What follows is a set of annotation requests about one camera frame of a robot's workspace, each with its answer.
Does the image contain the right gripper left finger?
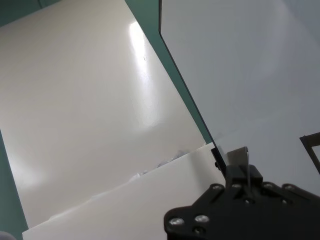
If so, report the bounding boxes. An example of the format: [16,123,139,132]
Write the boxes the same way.
[208,164,250,202]

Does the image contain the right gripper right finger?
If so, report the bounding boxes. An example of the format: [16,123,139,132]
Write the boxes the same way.
[250,165,301,205]

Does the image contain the black table edge frame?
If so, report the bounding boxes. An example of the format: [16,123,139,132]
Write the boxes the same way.
[158,0,228,180]

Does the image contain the white matte panel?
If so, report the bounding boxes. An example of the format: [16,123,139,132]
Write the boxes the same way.
[21,143,227,240]

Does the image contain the black tape frame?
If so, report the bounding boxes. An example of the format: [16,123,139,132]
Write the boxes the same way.
[299,134,320,176]

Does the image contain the white glossy panel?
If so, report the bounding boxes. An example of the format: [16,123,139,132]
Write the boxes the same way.
[0,0,207,230]

